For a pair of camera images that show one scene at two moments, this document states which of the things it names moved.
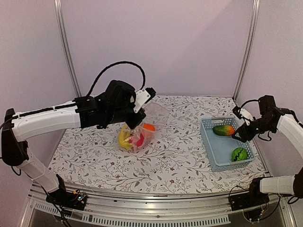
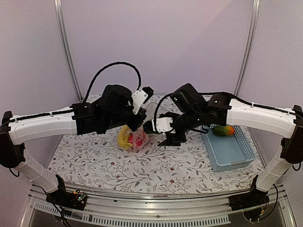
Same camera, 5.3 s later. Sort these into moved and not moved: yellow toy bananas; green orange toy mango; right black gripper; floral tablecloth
Moved: right black gripper
Not moved: green orange toy mango; floral tablecloth; yellow toy bananas
